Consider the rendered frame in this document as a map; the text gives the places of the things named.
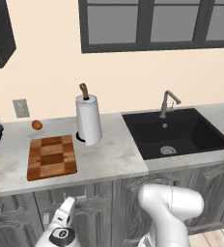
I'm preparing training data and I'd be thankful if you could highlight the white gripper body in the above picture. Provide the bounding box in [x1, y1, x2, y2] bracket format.
[59, 196, 77, 217]

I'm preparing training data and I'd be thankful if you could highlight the grey wooden drawer front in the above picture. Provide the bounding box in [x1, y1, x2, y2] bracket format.
[34, 180, 114, 213]
[0, 192, 37, 224]

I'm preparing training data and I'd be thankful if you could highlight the wooden checkered cutting board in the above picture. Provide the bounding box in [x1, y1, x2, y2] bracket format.
[26, 134, 78, 182]

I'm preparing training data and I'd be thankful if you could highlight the grey wooden cupboard door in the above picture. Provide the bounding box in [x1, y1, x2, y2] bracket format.
[72, 206, 114, 247]
[0, 215, 44, 247]
[186, 161, 224, 232]
[120, 174, 195, 247]

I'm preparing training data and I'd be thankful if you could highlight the white paper towel roll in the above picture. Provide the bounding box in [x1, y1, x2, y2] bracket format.
[74, 82, 103, 147]

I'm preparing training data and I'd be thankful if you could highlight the orange round fruit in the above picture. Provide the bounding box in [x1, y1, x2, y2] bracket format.
[31, 119, 43, 131]

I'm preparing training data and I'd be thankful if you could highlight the black sink basin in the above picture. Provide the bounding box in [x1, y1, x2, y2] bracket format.
[121, 107, 224, 161]

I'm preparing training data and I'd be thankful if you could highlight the grey metal tap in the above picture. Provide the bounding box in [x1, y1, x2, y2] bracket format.
[158, 90, 182, 120]

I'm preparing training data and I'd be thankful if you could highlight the dark framed window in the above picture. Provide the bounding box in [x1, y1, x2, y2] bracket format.
[77, 0, 224, 54]

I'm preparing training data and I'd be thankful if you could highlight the grey cupboard door handle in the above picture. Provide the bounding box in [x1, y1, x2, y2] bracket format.
[42, 211, 50, 226]

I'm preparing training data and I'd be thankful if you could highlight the grey wall outlet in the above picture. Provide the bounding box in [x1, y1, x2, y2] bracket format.
[12, 98, 31, 120]

